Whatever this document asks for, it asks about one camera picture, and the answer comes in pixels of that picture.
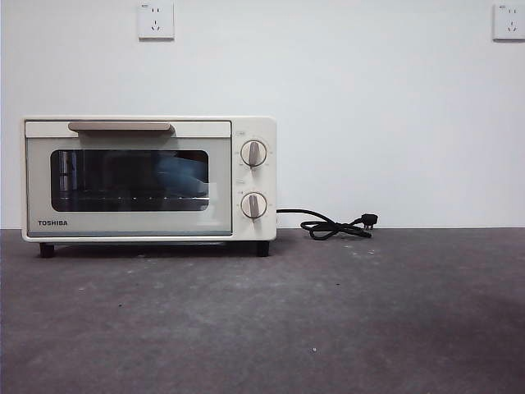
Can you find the blue ribbed bowl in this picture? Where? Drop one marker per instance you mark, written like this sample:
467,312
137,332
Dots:
180,174

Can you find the cream oven knob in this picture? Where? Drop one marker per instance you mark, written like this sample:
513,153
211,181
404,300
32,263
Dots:
253,205
253,153

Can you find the cream Toshiba toaster oven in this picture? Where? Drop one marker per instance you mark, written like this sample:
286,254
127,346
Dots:
254,123

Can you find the white wall socket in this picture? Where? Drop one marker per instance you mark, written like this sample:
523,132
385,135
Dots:
156,20
510,22

